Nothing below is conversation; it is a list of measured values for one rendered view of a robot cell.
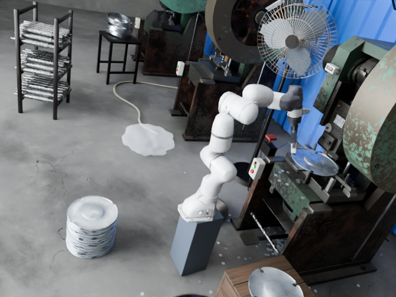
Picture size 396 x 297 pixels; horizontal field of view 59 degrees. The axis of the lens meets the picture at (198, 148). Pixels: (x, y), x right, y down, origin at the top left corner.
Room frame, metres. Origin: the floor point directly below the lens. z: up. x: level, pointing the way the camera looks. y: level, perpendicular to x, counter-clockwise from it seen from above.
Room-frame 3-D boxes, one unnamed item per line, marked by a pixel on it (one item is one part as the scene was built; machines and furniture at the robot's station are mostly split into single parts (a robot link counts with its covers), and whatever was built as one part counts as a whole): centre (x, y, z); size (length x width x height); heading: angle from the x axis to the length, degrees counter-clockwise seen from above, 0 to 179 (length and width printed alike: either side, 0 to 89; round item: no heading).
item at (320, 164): (1.87, -0.70, 0.78); 0.29 x 0.29 x 0.01
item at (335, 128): (1.91, -0.78, 1.04); 0.17 x 0.15 x 0.30; 118
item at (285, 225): (1.94, -0.82, 0.31); 0.43 x 0.42 x 0.01; 28
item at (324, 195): (1.93, -0.82, 0.68); 0.45 x 0.30 x 0.06; 28
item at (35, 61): (3.02, 1.60, 0.48); 0.46 x 0.43 x 0.95; 98
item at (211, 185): (1.54, -0.15, 0.71); 0.18 x 0.11 x 0.25; 39
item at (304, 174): (1.85, -0.66, 0.72); 0.25 x 0.14 x 0.14; 118
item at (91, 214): (1.53, 0.51, 0.25); 0.29 x 0.29 x 0.01
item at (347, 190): (1.79, -0.90, 0.76); 0.17 x 0.06 x 0.10; 28
